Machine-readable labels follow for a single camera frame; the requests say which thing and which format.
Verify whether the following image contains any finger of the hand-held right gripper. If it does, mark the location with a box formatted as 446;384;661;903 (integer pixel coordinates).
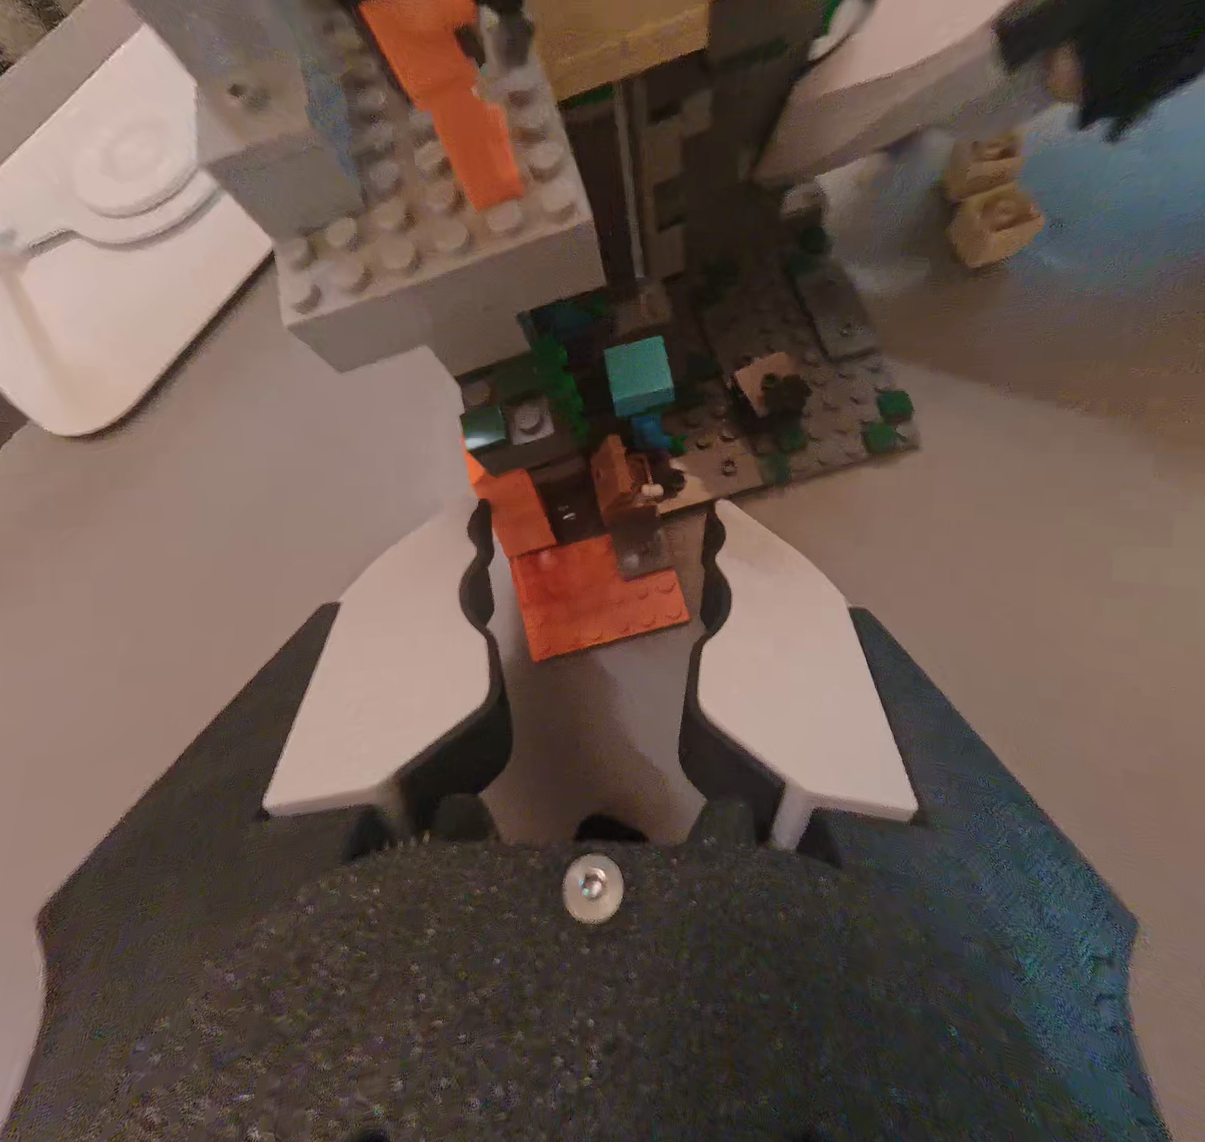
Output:
752;0;1084;188

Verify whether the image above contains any white book stand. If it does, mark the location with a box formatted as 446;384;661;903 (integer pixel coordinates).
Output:
0;0;273;436

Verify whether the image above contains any grey toy axe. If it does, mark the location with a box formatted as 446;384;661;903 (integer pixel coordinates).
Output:
471;0;532;69

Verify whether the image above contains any teal-headed toy figure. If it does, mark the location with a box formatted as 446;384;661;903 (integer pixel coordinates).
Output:
602;336;688;451

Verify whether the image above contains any orange toy minifigure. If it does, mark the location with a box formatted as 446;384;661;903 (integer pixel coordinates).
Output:
319;0;528;213

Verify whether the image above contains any toy brick building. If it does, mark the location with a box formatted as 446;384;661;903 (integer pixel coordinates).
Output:
94;0;922;663

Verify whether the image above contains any tan toy brick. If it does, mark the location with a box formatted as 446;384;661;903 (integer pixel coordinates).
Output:
942;130;1026;202
945;189;1045;269

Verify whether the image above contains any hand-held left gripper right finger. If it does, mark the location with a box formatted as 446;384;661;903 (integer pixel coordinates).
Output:
677;500;918;851

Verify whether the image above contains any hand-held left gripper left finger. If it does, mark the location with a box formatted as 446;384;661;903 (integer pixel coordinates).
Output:
261;497;514;818

